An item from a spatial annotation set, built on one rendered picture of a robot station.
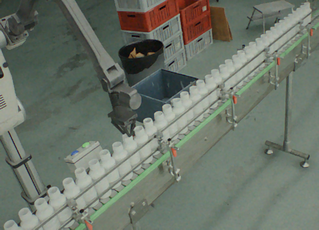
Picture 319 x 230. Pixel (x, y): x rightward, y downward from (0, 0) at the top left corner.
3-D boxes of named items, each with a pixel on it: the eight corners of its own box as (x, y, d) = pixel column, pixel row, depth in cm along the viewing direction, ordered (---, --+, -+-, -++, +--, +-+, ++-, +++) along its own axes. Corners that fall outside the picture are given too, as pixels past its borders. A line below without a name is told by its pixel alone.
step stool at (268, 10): (275, 22, 524) (275, -6, 502) (296, 36, 473) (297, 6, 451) (245, 29, 521) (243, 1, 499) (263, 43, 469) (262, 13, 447)
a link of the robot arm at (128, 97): (116, 66, 131) (98, 77, 126) (139, 72, 124) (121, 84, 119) (124, 94, 138) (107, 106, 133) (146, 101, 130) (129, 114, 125)
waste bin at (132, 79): (152, 120, 360) (140, 61, 326) (122, 108, 388) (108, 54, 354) (181, 98, 386) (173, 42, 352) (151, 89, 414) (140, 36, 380)
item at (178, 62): (158, 88, 413) (155, 70, 401) (131, 82, 436) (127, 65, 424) (187, 64, 451) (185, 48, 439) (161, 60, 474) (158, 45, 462)
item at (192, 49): (188, 61, 459) (186, 45, 447) (163, 57, 484) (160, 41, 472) (214, 43, 495) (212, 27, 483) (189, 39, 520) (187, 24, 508)
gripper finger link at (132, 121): (128, 128, 146) (122, 108, 141) (140, 133, 141) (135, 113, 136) (115, 137, 142) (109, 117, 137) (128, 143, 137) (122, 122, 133)
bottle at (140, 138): (136, 162, 154) (128, 130, 145) (145, 154, 157) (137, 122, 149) (147, 166, 150) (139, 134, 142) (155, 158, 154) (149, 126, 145)
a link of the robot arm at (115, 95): (115, 82, 134) (103, 89, 131) (128, 86, 130) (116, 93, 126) (119, 98, 138) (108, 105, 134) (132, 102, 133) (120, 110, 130)
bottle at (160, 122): (155, 145, 161) (148, 114, 152) (164, 139, 164) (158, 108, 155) (164, 151, 157) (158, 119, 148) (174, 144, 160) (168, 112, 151)
